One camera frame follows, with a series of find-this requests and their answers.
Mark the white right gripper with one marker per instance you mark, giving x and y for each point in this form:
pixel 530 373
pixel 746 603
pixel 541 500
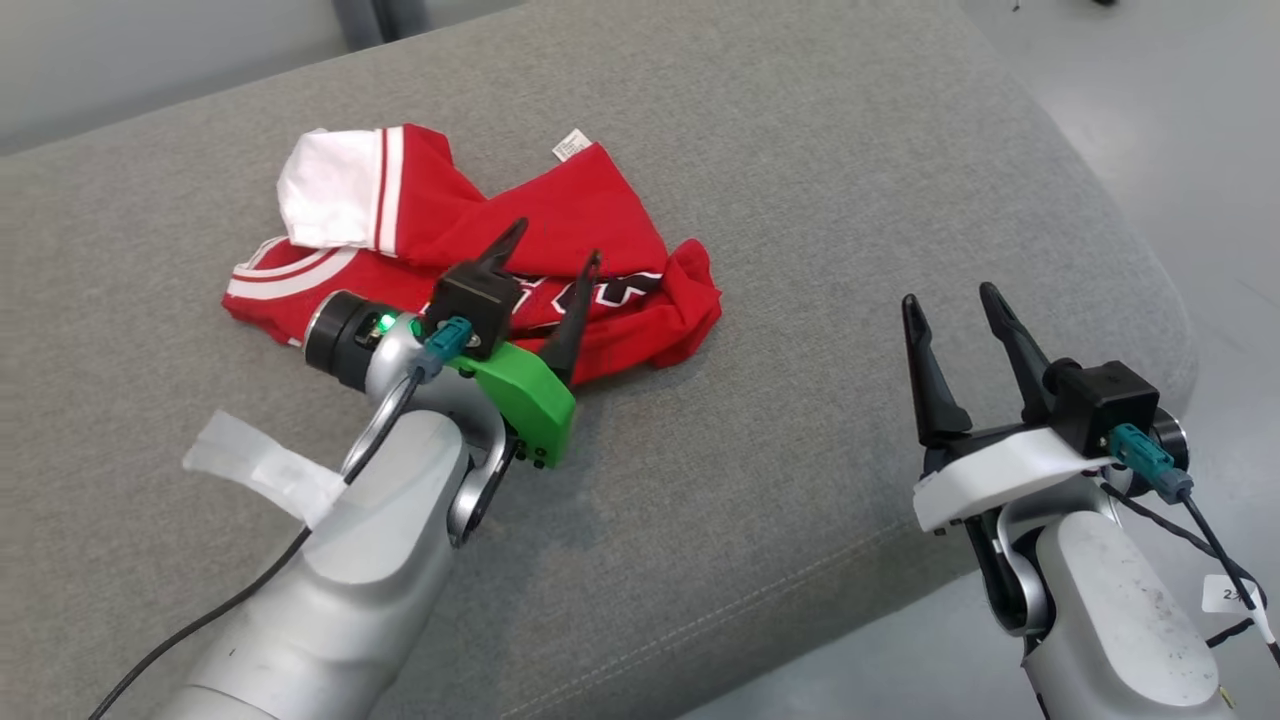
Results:
pixel 1000 475

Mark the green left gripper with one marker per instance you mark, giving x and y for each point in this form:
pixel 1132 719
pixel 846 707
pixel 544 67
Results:
pixel 530 400

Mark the red Bulls jersey shirt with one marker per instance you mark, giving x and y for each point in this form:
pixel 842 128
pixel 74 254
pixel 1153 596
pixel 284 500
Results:
pixel 580 215

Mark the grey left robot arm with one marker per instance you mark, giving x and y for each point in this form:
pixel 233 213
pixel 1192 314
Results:
pixel 350 590

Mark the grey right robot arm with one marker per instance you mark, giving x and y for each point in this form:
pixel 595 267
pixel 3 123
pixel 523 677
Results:
pixel 1110 610

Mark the grey fabric sofa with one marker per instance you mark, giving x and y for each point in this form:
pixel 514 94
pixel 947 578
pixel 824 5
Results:
pixel 800 200

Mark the white tape flag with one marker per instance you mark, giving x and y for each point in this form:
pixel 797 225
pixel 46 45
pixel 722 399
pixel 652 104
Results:
pixel 270 470

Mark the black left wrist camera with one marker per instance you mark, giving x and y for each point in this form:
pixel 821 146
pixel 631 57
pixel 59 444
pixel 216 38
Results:
pixel 478 298

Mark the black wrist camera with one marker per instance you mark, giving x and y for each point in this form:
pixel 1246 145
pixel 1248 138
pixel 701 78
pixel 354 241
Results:
pixel 1105 400
pixel 478 298

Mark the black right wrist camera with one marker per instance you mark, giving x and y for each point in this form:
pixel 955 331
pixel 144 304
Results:
pixel 1105 400

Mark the grey wall post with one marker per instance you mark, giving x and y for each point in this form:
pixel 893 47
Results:
pixel 385 18

